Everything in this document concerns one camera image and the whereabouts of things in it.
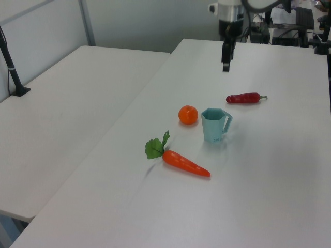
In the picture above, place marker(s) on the orange mandarin fruit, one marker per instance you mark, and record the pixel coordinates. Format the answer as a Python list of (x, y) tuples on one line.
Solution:
[(188, 115)]

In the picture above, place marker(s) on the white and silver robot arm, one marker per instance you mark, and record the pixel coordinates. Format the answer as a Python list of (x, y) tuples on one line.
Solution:
[(228, 11)]

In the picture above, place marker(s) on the black camera pole with base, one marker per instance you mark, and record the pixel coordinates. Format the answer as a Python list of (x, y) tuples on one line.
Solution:
[(11, 69)]

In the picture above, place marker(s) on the black equipment box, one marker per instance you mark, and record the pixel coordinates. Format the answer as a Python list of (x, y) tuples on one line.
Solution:
[(259, 34)]

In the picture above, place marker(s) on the black clamp stand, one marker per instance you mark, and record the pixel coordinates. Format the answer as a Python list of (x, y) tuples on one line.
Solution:
[(323, 41)]

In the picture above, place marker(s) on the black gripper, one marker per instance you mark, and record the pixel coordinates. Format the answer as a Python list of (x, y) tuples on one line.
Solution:
[(228, 49)]

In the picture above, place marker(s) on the light blue hexagonal mug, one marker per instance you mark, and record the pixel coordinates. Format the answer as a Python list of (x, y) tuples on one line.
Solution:
[(213, 126)]

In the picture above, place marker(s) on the red chili pepper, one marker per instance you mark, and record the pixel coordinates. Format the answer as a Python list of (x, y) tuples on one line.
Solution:
[(243, 98)]

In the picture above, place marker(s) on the orange carrot with green leaves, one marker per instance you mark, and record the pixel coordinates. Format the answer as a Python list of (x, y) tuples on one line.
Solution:
[(183, 162)]

